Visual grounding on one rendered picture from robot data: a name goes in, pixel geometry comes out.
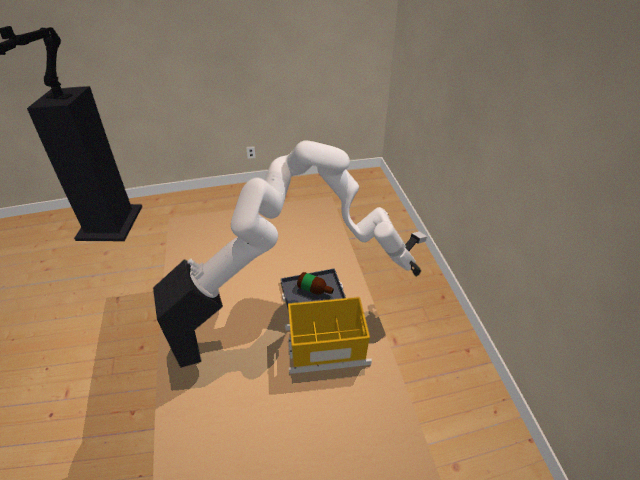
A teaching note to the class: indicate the yellow crate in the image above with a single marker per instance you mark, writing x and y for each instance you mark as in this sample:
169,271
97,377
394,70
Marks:
319,341

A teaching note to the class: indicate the brown glass bottle with green label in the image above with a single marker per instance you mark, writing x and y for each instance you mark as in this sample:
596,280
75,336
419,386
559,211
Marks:
312,284

